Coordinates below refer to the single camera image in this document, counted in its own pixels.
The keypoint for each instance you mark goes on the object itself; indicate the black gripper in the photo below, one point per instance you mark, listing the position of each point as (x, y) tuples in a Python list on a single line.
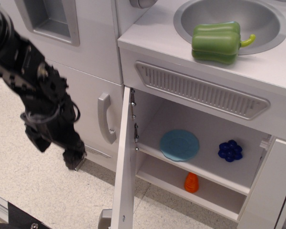
[(56, 127)]

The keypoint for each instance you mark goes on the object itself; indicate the white cabinet door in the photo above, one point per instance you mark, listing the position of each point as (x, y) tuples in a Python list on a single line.
[(124, 189)]

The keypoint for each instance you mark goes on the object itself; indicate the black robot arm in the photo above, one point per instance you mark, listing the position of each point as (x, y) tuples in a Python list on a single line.
[(24, 70)]

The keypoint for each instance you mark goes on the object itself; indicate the white toy sink cabinet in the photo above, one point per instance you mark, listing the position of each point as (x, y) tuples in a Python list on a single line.
[(250, 191)]

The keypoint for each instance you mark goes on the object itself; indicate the aluminium extrusion bar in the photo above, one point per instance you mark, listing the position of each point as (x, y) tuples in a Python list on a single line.
[(81, 164)]

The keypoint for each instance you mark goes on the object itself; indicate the silver fridge emblem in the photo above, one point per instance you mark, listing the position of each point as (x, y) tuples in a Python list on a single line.
[(92, 151)]

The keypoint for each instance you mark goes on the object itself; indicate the light blue toy plate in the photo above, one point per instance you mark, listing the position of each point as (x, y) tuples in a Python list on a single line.
[(179, 145)]

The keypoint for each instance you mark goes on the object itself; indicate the grey ice dispenser recess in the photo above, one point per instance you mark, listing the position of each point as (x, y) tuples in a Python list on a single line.
[(55, 19)]

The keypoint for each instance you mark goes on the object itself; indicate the orange toy carrot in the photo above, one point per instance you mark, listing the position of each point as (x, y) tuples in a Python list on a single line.
[(191, 183)]

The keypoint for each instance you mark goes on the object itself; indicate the grey round knob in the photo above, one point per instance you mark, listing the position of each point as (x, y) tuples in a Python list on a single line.
[(142, 4)]

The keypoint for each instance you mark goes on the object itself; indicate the blue toy grapes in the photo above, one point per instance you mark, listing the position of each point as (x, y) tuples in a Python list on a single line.
[(230, 151)]

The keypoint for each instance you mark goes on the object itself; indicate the green toy bell pepper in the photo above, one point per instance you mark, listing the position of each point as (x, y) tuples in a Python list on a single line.
[(219, 42)]

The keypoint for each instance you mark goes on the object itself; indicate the grey vent panel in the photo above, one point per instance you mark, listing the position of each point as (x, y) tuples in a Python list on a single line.
[(202, 92)]

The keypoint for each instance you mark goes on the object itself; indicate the grey fridge door handle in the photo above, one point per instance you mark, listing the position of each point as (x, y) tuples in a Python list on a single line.
[(103, 106)]

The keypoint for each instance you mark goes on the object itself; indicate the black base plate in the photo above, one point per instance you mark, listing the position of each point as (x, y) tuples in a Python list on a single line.
[(19, 219)]

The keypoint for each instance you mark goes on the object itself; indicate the grey cabinet door handle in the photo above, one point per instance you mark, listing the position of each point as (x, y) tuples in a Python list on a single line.
[(105, 219)]

